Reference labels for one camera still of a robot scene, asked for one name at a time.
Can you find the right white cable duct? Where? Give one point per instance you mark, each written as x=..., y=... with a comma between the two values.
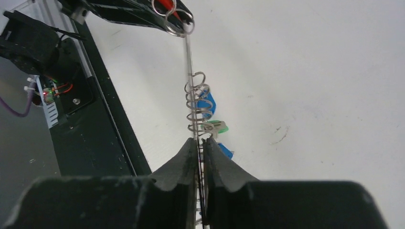
x=48, y=101

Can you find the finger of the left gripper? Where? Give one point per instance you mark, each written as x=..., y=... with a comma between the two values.
x=143, y=13

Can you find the red key tag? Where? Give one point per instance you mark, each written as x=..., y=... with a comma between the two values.
x=169, y=6

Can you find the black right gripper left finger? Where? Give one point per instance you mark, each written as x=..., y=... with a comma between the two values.
x=166, y=199

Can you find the green key tag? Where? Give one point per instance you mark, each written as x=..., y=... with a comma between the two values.
x=215, y=127

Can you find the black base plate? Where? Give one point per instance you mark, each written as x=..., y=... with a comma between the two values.
x=98, y=139

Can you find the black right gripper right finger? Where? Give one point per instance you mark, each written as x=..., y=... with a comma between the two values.
x=237, y=200

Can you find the blue key tag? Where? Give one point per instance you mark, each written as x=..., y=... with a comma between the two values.
x=208, y=103

